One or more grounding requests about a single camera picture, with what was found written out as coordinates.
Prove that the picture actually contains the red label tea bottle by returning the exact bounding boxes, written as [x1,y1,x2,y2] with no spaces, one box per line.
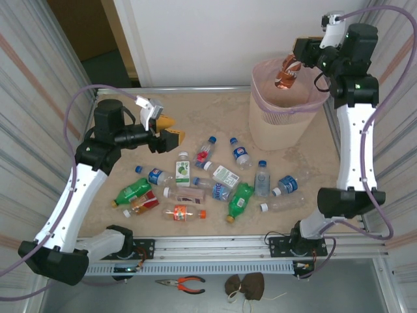
[122,190,160,218]

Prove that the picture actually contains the slotted grey cable duct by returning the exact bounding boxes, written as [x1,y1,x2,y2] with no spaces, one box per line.
[84,261,296,277]

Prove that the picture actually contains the orange label orange cap bottle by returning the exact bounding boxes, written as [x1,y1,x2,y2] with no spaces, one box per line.
[162,204,208,223]

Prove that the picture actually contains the beige plastic waste bin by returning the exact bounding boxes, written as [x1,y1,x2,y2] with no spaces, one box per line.
[248,60,330,151]

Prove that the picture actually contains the orange brown tea bottle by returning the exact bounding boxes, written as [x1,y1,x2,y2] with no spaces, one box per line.
[274,53,302,89]

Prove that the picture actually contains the green bottle yellow cap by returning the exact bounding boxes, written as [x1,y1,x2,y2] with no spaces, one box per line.
[112,177,153,208]
[225,182,255,224]

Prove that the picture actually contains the beige string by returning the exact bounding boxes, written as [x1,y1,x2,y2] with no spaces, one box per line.
[227,291,288,312]

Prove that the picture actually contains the short Pepsi label bottle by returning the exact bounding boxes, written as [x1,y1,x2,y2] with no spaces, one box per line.
[229,137,253,171]

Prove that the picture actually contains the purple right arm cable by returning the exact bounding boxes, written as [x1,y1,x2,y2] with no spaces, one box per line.
[295,5,417,281]

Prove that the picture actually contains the white green label square bottle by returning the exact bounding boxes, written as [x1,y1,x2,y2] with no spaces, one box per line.
[203,160,242,192]

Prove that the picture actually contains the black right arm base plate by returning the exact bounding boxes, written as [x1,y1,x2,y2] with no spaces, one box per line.
[267,233,328,258]

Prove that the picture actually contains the clear bottle light blue label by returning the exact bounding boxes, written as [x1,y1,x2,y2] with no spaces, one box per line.
[192,176,234,203]

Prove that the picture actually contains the long Pepsi label bottle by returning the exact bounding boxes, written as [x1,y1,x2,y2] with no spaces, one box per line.
[134,165,176,186]

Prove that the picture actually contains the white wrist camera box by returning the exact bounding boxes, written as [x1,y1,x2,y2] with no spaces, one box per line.
[321,10,346,50]
[135,95,164,131]

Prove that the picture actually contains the blue label white cap bottle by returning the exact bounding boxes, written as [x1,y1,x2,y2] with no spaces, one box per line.
[270,169,310,198]

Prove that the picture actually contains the white door frame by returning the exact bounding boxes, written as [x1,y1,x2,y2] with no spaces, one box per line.
[100,0,153,88]

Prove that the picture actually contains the grey metal shelf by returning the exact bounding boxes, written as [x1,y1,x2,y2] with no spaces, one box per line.
[38,259,392,313]

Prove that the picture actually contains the clear bottle white cap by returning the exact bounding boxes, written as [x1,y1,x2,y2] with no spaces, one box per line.
[259,192,308,213]

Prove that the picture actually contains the clear water bottle blue cap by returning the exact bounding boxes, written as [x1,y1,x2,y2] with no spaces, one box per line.
[253,159,272,199]

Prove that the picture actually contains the brown cloth bundle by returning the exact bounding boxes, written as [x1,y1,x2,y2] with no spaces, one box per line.
[224,272,265,301]

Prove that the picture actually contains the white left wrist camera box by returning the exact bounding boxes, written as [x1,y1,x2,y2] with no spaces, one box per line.
[135,95,164,131]

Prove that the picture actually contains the clear bottle red flower label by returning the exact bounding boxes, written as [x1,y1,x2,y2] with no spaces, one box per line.
[193,136,218,170]

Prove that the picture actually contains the lime label juice bottle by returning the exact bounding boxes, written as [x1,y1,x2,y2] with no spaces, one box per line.
[175,151,191,187]

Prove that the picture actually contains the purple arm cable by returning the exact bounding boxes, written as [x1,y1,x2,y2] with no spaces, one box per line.
[295,5,417,281]
[0,84,141,303]

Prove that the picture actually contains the black controller board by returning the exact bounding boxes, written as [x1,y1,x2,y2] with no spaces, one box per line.
[292,260,315,280]
[112,265,143,281]

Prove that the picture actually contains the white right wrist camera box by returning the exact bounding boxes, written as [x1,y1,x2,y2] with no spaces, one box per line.
[321,10,346,50]

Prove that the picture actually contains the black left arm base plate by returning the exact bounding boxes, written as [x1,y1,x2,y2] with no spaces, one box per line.
[123,239,156,261]

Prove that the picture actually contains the pink plastic bin liner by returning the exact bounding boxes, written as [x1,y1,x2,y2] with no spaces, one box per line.
[252,60,330,115]

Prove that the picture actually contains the orange handled pliers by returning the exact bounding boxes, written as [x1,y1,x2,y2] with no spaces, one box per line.
[154,275,207,294]

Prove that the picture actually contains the purple label white cap bottle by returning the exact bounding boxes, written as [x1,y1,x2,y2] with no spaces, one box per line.
[162,186,207,205]

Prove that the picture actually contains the aluminium table edge rail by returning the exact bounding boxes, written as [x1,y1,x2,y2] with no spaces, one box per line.
[95,85,254,97]

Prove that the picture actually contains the long aluminium mounting rail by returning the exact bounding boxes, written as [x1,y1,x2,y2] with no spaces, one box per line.
[74,231,391,263]

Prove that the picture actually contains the corrugated metal side panel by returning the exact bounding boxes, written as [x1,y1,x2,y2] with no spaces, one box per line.
[0,0,98,313]
[328,0,417,313]

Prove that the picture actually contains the brown wooden door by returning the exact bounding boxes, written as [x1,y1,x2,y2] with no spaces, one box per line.
[47,0,119,63]

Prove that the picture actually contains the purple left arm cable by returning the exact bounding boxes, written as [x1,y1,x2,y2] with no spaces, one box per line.
[0,84,141,303]

